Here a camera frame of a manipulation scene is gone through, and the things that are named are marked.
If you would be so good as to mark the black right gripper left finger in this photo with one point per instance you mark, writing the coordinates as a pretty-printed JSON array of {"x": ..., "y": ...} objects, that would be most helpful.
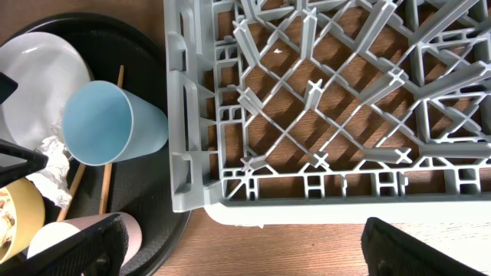
[{"x": 78, "y": 256}]

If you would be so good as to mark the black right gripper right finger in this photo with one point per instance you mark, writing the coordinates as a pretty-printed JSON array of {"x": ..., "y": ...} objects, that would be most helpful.
[{"x": 389, "y": 251}]

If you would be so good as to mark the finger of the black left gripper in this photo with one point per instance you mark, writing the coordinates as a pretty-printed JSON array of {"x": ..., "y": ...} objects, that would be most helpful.
[
  {"x": 18, "y": 162},
  {"x": 7, "y": 87}
]

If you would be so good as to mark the pink plastic cup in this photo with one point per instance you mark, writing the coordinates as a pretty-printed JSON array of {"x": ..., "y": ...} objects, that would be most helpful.
[{"x": 88, "y": 227}]

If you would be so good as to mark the yellow bowl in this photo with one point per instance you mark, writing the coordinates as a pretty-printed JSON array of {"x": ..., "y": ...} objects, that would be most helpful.
[{"x": 29, "y": 216}]

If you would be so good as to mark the food scraps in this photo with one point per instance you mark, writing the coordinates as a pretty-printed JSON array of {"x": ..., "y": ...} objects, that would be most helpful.
[{"x": 7, "y": 217}]

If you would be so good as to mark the grey dishwasher rack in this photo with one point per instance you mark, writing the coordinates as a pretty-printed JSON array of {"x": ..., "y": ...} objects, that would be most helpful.
[{"x": 329, "y": 112}]

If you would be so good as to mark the grey round plate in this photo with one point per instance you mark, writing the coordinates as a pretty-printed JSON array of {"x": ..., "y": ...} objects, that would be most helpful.
[{"x": 47, "y": 70}]

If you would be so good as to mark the left wooden chopstick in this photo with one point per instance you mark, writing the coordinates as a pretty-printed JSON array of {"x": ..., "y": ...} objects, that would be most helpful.
[{"x": 73, "y": 190}]

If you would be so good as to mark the wooden chopstick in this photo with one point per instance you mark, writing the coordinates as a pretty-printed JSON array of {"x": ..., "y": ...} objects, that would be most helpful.
[
  {"x": 106, "y": 182},
  {"x": 73, "y": 190}
]

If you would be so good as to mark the right wooden chopstick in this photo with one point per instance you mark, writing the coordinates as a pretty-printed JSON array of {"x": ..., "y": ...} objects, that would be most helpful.
[{"x": 106, "y": 182}]

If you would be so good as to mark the round black serving tray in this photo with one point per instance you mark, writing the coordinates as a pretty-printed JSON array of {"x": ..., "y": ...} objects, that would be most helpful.
[{"x": 139, "y": 186}]

